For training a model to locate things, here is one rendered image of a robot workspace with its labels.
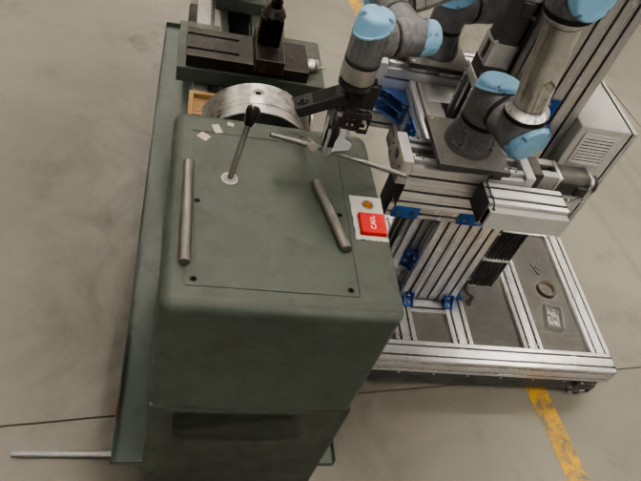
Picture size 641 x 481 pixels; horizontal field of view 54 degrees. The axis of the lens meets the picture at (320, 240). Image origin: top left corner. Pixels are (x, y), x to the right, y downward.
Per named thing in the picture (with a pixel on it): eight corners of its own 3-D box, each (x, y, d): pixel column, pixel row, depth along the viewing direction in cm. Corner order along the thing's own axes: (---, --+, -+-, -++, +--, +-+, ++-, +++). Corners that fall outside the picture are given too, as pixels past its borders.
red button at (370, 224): (384, 240, 140) (388, 233, 138) (359, 237, 138) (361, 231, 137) (381, 219, 144) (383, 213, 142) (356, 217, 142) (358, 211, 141)
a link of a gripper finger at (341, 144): (346, 166, 146) (357, 135, 140) (321, 163, 145) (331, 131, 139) (344, 157, 148) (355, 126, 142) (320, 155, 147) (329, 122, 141)
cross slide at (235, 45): (306, 84, 228) (309, 73, 225) (185, 65, 218) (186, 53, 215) (302, 55, 240) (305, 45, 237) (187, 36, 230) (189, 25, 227)
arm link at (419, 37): (425, 1, 133) (380, 0, 129) (450, 31, 127) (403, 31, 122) (412, 34, 139) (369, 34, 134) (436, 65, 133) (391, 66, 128)
